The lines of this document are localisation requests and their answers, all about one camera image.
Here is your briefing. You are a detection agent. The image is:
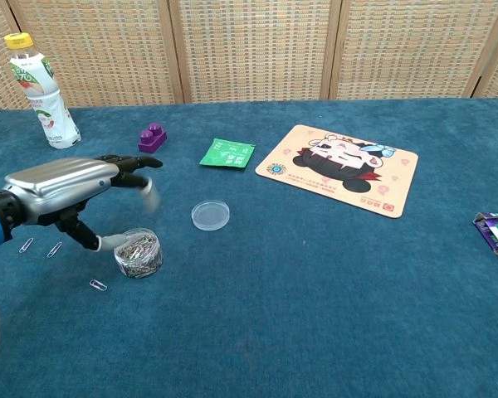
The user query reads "purple toy building block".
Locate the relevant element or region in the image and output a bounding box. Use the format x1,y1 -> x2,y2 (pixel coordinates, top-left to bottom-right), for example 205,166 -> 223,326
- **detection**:
137,121 -> 168,156

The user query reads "woven wooden folding screen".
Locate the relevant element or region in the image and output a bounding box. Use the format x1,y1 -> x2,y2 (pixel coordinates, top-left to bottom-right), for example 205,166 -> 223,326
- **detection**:
0,0 -> 498,114

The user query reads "plastic bottle with yellow cap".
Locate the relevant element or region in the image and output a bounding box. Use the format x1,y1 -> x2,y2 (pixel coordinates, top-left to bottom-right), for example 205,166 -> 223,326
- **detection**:
3,32 -> 82,150

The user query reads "clear jar of paperclips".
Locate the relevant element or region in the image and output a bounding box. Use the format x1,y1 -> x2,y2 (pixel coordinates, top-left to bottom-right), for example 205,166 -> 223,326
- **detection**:
113,228 -> 164,279

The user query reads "clear round plastic lid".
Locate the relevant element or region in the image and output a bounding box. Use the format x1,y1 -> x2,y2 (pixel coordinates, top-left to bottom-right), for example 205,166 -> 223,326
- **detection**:
191,199 -> 232,231

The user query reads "green foil sachet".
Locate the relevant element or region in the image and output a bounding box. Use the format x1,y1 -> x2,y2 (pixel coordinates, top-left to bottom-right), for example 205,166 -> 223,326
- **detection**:
198,138 -> 256,171

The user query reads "cartoon character mouse pad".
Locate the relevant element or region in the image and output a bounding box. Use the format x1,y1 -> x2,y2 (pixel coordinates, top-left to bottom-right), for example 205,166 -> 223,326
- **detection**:
254,124 -> 420,220

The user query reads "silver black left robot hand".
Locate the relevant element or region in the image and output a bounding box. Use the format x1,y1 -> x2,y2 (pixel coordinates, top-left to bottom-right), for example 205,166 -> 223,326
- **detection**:
2,154 -> 164,253

